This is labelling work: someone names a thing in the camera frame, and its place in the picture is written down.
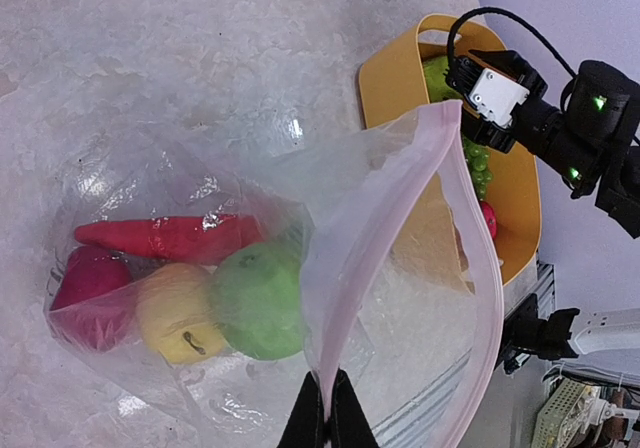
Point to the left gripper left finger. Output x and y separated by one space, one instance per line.
306 425

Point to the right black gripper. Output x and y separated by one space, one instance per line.
537 125

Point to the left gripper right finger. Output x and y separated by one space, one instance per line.
348 426

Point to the green toy pear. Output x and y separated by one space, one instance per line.
435 70

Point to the green toy apple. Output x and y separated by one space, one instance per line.
255 297

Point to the yellow toy lemon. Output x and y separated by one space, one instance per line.
174 316

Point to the clear zip top bag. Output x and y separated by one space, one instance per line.
347 294

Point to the orange toy carrot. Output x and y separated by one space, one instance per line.
196 240

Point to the red toy tomato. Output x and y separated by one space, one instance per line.
92 309

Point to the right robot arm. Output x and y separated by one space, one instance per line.
589 140

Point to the green toy grapes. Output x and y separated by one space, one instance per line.
477 161

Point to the red toy apple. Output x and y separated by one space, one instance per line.
490 218

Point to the yellow plastic basket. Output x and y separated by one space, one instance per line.
392 83

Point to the white perforated storage basket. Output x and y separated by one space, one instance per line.
573 409

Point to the aluminium front rail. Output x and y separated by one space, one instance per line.
536 278

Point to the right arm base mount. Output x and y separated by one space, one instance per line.
525 334

